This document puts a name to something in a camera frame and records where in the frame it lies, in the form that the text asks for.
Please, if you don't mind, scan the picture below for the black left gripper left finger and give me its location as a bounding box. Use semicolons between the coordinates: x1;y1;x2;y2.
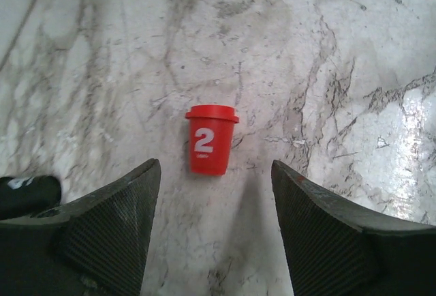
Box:
1;159;161;295

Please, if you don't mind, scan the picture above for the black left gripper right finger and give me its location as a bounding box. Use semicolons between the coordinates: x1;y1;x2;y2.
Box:
271;160;435;295

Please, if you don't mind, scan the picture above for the black coffee capsule left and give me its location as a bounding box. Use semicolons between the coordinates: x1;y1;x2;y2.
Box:
1;175;62;220

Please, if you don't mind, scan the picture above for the red coffee capsule bottom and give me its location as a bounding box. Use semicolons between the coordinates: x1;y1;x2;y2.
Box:
185;104;239;176

